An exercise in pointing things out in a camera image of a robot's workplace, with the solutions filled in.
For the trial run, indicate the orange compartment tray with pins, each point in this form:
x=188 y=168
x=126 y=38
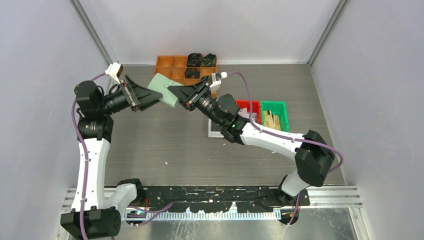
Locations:
x=174 y=66

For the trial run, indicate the tan items in green bin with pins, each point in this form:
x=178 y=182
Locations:
x=271 y=120

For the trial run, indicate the black rolled item middle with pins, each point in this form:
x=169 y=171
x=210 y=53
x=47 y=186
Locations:
x=192 y=73

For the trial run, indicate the white items in red bin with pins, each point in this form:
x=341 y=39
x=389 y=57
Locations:
x=244 y=112

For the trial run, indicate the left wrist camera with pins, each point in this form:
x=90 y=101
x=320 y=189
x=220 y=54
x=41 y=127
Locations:
x=114 y=71

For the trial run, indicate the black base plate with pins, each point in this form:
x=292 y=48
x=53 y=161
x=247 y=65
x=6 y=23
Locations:
x=209 y=199

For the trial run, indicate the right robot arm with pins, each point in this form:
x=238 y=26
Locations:
x=311 y=154

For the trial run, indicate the black rolled item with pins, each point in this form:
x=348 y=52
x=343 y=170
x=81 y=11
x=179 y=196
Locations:
x=209 y=61
x=192 y=73
x=194 y=60

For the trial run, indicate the white bin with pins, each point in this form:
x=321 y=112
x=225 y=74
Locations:
x=213 y=130

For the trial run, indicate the black rolled item back left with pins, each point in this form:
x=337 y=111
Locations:
x=194 y=60

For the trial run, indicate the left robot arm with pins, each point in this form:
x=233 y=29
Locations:
x=92 y=215

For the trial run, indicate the black rolled item back right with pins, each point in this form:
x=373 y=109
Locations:
x=209 y=61

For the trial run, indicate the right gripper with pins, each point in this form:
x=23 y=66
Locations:
x=188 y=95

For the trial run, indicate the green bin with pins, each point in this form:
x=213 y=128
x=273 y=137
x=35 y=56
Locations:
x=279 y=108

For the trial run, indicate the red bin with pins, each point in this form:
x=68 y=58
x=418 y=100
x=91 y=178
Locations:
x=254 y=107

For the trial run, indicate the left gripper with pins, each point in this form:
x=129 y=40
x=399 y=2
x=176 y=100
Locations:
x=138 y=96

